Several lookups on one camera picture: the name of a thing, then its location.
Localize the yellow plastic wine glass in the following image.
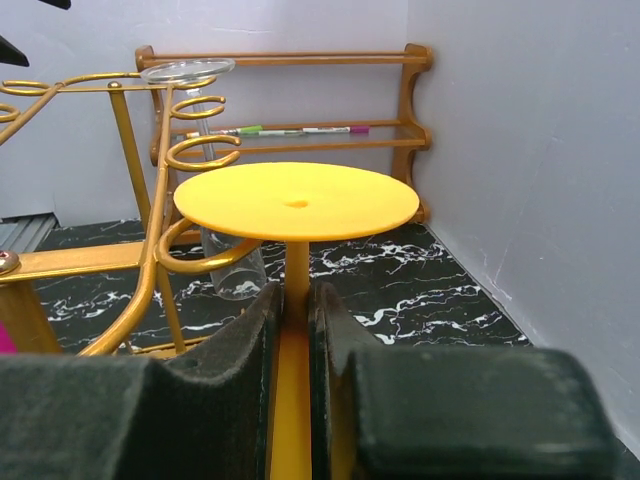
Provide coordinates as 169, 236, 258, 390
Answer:
174, 162, 420, 479

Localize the tall clear wine glass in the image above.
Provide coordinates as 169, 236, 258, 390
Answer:
141, 58, 267, 301

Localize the gold wire wine glass rack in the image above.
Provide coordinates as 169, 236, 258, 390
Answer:
1, 74, 259, 357

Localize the pink plastic wine glass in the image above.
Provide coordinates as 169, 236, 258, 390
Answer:
0, 324, 18, 354

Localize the pink cap marker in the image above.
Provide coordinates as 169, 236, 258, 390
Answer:
301, 125, 370, 135

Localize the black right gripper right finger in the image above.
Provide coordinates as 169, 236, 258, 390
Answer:
308, 282, 621, 479

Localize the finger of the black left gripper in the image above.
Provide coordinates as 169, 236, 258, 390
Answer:
0, 0, 71, 67

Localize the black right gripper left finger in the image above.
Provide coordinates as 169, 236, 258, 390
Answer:
1, 283, 282, 479

